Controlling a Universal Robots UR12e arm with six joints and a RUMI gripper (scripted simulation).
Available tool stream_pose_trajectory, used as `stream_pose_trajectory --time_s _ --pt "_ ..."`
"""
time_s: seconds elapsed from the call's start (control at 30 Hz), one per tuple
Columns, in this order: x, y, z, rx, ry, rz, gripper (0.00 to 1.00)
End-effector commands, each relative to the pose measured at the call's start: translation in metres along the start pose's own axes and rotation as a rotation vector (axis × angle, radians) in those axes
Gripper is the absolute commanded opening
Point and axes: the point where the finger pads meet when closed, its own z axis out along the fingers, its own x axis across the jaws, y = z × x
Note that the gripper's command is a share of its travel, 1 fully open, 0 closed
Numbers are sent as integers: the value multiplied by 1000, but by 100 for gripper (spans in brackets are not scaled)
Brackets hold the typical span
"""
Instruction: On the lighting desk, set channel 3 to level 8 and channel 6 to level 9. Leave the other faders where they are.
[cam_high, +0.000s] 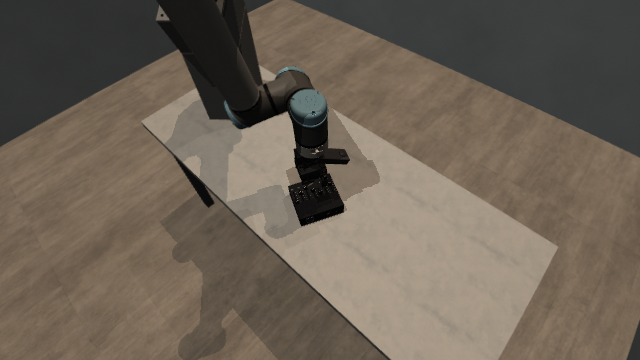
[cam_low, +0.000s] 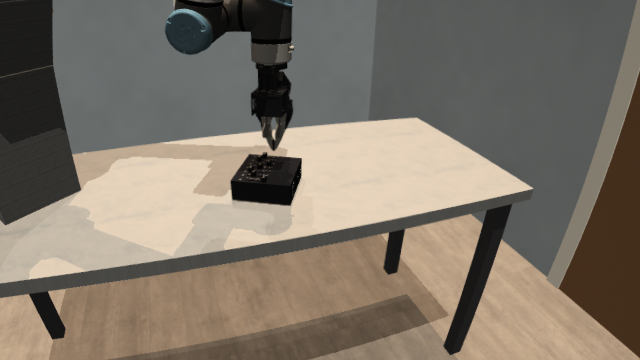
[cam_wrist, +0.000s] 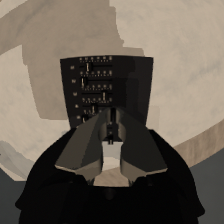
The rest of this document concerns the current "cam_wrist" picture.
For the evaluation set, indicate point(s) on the black lighting desk panel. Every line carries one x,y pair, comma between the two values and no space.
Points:
111,81

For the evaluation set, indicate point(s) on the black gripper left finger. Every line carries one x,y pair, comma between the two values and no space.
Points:
78,151

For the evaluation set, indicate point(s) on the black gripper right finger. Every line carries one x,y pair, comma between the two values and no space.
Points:
145,153

